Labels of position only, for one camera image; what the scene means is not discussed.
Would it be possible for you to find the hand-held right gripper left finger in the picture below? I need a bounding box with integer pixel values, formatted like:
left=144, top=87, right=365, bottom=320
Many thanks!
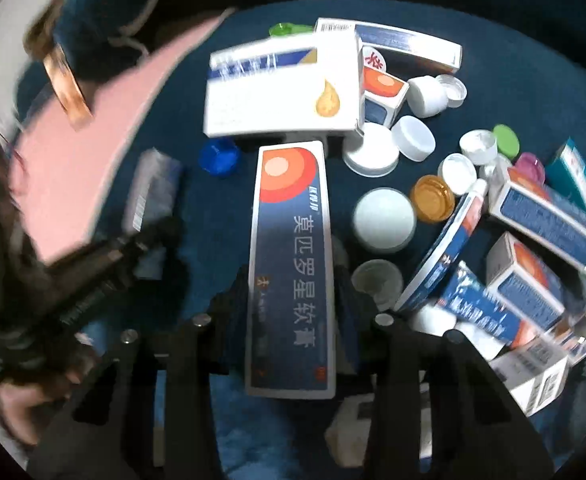
left=27, top=265, right=251, bottom=480

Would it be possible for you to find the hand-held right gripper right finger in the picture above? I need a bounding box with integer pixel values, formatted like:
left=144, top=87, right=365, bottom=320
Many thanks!
left=333, top=259, right=556, bottom=480

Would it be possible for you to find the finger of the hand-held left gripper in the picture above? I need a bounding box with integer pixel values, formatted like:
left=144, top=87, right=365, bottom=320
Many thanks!
left=118, top=216, right=185, bottom=281

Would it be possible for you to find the silver box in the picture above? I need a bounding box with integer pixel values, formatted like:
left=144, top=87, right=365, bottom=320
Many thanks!
left=122, top=149, right=184, bottom=281

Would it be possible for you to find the long blue orange ointment box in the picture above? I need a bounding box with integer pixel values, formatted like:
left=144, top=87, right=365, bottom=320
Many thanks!
left=244, top=141, right=337, bottom=401

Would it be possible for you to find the white box with gold drop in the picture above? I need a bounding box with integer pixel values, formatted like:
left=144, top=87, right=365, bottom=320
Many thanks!
left=203, top=30, right=365, bottom=139

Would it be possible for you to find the person's left hand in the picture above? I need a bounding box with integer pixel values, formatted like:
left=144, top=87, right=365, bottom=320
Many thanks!
left=0, top=359, right=99, bottom=444

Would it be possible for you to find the blue bottle cap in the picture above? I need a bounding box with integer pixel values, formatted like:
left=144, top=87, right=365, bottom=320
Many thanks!
left=198, top=139, right=241, bottom=179

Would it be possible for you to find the group of white bottle caps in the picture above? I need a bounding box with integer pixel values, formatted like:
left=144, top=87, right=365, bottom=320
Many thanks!
left=340, top=74, right=504, bottom=346

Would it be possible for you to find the small white barcode box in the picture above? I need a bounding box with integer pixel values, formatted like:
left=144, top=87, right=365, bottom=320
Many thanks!
left=325, top=390, right=434, bottom=467

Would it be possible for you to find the large blue white ointment tube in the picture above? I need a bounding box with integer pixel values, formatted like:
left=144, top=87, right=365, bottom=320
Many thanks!
left=393, top=179, right=490, bottom=313

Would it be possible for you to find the amber bottle cap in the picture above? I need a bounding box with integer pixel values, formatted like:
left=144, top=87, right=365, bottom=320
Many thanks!
left=409, top=175, right=456, bottom=223

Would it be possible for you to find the white box dark blue face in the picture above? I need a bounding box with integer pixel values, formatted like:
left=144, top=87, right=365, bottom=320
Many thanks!
left=485, top=232, right=570, bottom=332

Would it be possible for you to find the plain white barcode box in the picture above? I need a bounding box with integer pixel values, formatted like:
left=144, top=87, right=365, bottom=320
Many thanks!
left=488, top=339, right=572, bottom=417

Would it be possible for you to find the small orange blue box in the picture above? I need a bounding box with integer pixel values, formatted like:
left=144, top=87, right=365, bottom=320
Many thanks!
left=360, top=67, right=410, bottom=128

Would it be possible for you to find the long white box blue label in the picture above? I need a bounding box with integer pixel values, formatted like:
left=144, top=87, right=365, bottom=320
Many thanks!
left=488, top=166, right=586, bottom=283

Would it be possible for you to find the dark blue piped quilt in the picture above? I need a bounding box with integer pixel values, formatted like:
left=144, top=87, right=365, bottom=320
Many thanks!
left=50, top=0, right=548, bottom=56

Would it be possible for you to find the magenta bottle cap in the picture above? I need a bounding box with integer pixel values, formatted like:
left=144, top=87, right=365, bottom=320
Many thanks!
left=514, top=152, right=544, bottom=183

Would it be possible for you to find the brown cloth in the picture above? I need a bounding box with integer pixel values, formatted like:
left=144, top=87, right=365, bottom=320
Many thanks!
left=23, top=0, right=89, bottom=61

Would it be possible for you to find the light green flat lid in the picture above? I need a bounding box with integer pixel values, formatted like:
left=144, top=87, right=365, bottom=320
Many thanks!
left=492, top=124, right=521, bottom=157

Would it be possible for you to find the light green bottle cap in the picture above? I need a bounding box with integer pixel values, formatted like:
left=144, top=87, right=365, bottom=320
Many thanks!
left=268, top=21, right=314, bottom=38

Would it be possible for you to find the white embroidered bedding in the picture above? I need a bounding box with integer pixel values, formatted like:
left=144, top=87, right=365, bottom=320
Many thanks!
left=0, top=0, right=89, bottom=131

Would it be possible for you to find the white cap with red mark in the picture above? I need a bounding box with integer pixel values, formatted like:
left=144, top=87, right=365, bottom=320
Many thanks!
left=362, top=45, right=391, bottom=75

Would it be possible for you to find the teal box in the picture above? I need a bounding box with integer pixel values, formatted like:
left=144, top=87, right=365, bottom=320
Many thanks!
left=545, top=139, right=586, bottom=246

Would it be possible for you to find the long white blue ointment box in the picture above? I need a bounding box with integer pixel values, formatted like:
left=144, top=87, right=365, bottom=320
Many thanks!
left=315, top=17, right=462, bottom=75

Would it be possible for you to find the dark blue plush blanket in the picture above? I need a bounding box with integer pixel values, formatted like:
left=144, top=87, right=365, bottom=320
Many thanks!
left=13, top=0, right=586, bottom=480

